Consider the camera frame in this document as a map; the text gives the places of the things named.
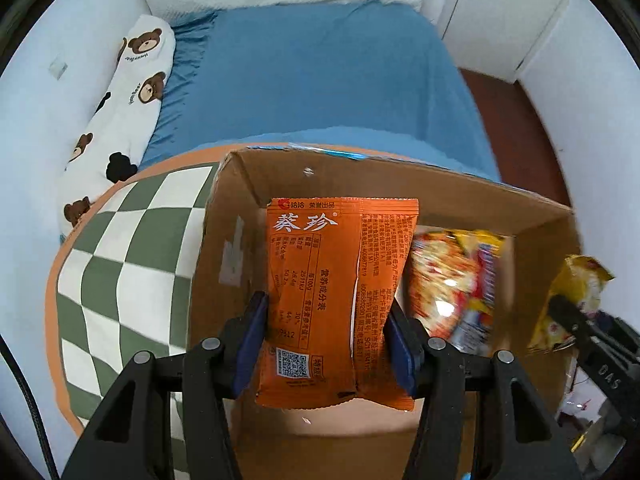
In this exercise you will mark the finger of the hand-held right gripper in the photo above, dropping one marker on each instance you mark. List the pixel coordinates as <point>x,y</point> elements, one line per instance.
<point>625,335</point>
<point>592,350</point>

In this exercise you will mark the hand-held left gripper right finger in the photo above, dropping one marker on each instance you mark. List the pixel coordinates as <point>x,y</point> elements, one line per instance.
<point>402,355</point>

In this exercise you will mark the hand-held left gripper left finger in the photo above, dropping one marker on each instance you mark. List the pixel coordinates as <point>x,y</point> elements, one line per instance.
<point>252,340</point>

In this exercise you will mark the yellow crisp bag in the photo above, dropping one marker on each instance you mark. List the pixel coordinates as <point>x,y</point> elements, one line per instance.
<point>580,280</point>

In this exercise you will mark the orange seed packet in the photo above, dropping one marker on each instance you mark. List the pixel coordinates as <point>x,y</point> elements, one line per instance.
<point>325,280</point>

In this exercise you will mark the cardboard box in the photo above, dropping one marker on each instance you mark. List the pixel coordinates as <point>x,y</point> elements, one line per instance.
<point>350,175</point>

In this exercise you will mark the floor clutter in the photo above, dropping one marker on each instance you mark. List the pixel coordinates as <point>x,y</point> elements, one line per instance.
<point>585,410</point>

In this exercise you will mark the red yellow noodle packet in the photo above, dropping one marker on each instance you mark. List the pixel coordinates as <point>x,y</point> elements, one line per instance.
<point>450,285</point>

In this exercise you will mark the green checkered blanket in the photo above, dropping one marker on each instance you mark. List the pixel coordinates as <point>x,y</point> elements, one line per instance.
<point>125,260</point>

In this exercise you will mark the bear print pillow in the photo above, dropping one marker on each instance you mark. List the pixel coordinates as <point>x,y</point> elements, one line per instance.
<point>125,110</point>

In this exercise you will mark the blue bed sheet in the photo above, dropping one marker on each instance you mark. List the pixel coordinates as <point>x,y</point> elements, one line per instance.
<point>320,70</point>

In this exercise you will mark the white door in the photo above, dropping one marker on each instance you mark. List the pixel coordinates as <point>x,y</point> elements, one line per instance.
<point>505,15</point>

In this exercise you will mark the white wall socket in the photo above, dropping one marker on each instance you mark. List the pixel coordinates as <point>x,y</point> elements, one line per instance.
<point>57,67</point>

